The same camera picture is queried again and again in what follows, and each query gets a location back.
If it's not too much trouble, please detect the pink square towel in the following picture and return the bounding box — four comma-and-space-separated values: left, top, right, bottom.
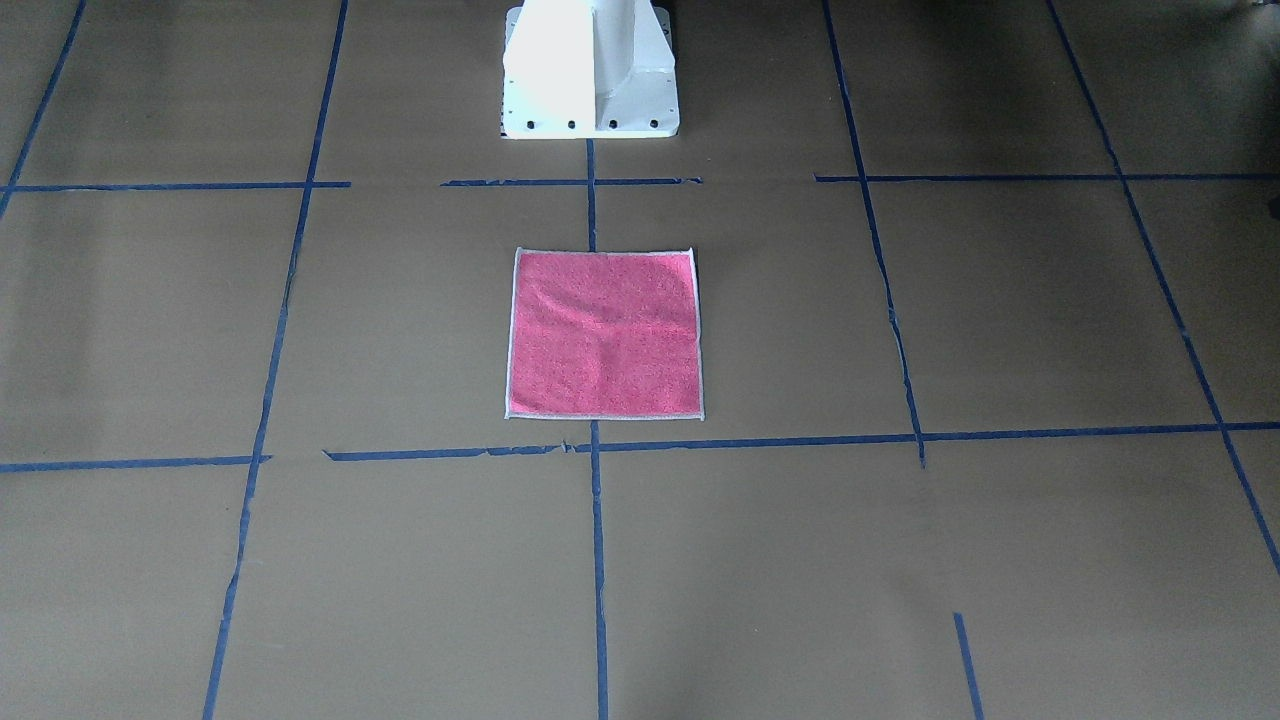
504, 247, 707, 421

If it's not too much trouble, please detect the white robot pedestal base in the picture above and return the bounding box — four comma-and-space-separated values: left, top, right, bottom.
500, 1, 681, 140

